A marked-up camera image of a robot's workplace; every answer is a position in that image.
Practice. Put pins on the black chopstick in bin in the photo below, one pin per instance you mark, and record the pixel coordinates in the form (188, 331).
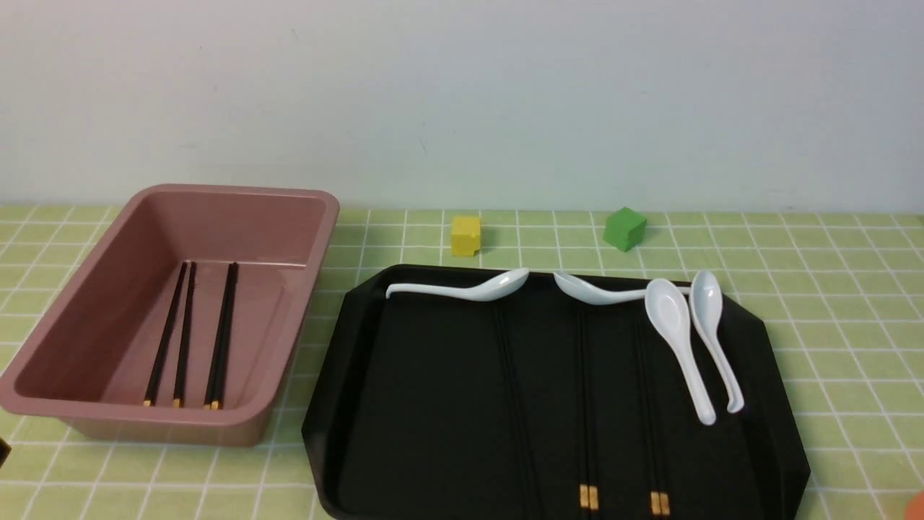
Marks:
(155, 377)
(180, 386)

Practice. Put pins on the black plastic serving tray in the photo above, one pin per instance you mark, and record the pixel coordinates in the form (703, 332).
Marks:
(410, 419)

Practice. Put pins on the dark object at left edge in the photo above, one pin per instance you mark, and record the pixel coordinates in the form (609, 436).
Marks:
(5, 451)

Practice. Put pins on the black chopstick gold band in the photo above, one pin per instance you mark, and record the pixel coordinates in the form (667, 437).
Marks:
(655, 422)
(226, 293)
(648, 432)
(591, 436)
(219, 388)
(583, 486)

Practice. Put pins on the white ceramic spoon middle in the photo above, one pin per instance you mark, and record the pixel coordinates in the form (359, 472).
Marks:
(584, 291)

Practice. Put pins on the white ceramic spoon large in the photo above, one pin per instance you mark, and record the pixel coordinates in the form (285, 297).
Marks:
(668, 312)

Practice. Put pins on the yellow wooden cube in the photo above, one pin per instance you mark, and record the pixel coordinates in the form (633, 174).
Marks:
(465, 236)

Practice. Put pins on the green checkered tablecloth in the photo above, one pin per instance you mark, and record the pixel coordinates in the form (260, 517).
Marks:
(841, 295)

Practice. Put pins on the pink rectangular plastic bin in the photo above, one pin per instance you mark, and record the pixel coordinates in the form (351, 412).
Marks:
(88, 360)

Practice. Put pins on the white ceramic spoon left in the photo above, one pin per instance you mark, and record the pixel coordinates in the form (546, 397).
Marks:
(495, 288)

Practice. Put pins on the black chopstick in bin left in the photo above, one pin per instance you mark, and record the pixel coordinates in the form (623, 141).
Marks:
(155, 377)

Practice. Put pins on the black chopstick in bin right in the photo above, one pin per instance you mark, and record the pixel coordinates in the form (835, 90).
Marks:
(180, 386)

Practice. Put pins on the green wooden cube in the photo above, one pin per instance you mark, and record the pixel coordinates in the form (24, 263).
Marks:
(624, 229)

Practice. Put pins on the white ceramic spoon right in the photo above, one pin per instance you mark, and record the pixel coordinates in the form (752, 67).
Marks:
(706, 307)

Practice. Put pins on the orange object at corner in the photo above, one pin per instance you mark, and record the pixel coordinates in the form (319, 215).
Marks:
(914, 509)

